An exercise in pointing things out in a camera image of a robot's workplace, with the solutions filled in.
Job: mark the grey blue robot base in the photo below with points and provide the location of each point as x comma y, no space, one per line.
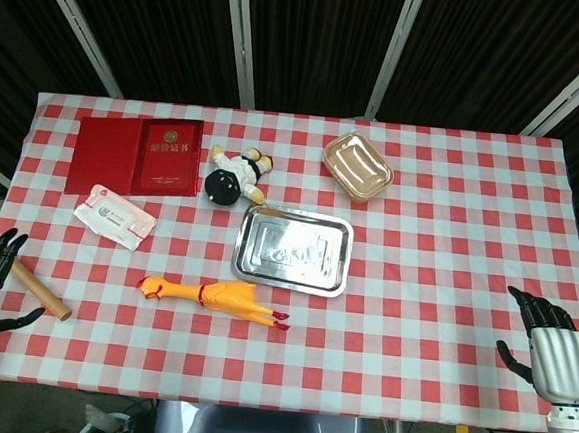
257,432

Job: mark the brown lidded food container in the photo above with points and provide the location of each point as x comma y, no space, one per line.
357,168

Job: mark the red white checkered tablecloth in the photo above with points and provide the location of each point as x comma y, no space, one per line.
414,286

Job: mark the yellow rubber chicken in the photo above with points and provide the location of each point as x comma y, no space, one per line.
223,296

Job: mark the white pink wet wipes pack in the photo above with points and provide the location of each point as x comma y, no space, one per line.
114,217

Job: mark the red certificate folder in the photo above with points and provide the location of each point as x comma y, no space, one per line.
124,156

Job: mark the black-headed white plush doll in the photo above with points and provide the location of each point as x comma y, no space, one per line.
227,184

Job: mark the stainless steel rectangular tray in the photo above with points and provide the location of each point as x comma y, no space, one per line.
294,249

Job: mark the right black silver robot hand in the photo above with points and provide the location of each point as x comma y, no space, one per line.
561,363

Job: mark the white metal partition post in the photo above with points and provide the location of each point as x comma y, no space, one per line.
570,93
78,29
395,54
241,37

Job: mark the wooden rolling pin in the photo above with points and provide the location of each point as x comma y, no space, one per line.
43,291

